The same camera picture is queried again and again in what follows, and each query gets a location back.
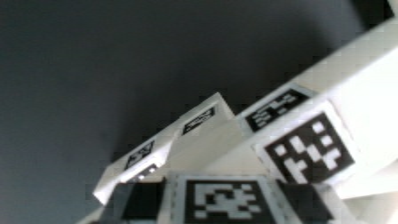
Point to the white tagged cube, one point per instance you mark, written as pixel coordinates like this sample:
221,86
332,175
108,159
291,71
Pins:
225,199

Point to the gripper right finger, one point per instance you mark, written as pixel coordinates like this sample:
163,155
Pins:
303,205

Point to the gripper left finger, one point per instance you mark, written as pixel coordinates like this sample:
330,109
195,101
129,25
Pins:
134,204

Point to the white chair back frame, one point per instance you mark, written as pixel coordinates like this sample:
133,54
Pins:
316,134

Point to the white chair leg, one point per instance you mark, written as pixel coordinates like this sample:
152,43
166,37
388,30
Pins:
198,122

